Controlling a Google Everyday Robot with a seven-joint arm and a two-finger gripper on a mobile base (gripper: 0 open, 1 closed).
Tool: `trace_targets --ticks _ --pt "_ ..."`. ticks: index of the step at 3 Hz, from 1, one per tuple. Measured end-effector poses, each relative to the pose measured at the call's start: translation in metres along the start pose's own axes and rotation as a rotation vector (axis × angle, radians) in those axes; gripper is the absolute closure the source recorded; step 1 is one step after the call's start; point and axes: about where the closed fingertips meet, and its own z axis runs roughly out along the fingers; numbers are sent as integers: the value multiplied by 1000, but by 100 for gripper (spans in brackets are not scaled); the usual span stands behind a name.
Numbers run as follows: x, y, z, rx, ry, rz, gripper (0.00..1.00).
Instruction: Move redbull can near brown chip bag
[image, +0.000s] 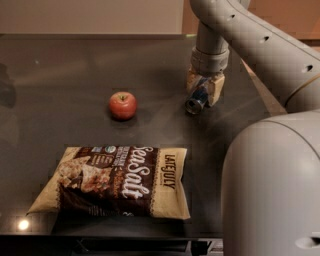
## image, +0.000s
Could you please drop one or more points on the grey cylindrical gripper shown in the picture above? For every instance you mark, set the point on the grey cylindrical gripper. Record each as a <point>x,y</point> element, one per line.
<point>209,62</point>

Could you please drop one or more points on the blue silver redbull can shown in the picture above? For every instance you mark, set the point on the blue silver redbull can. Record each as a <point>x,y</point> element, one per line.
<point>198,96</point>

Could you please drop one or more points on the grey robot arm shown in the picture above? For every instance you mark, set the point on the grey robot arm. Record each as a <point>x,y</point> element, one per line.
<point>270,189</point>

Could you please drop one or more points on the brown sea salt chip bag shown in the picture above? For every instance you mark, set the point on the brown sea salt chip bag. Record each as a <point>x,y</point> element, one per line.
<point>117,181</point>

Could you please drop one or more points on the red apple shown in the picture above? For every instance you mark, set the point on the red apple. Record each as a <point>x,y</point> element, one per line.
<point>122,105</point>

